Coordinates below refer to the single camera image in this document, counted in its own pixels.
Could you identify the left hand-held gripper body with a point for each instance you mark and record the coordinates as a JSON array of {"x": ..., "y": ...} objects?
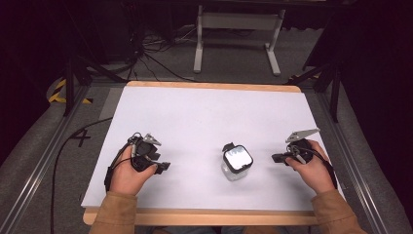
[{"x": 144, "y": 151}]

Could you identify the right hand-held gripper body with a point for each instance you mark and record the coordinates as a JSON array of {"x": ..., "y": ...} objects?
[{"x": 300, "y": 148}]

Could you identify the person's right hand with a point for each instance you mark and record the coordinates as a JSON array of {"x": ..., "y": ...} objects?
[{"x": 316, "y": 172}]

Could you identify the person's left hand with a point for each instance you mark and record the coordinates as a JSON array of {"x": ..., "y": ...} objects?
[{"x": 126, "y": 177}]

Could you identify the clear jar with black lid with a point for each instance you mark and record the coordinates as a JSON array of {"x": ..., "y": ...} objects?
[{"x": 237, "y": 161}]

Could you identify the white table mat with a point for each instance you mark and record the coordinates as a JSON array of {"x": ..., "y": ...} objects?
[{"x": 201, "y": 130}]

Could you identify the black tripod stand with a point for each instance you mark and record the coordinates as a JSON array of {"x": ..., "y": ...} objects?
[
  {"x": 69, "y": 84},
  {"x": 334, "y": 84}
]

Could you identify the yellow black floor tape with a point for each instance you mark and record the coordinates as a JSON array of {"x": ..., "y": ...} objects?
[{"x": 58, "y": 94}]

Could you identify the white metal stand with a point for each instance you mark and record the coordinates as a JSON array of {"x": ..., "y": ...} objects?
[{"x": 240, "y": 21}]

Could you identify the aluminium floor rail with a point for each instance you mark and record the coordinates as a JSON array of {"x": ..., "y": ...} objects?
[
  {"x": 35, "y": 172},
  {"x": 354, "y": 162}
]

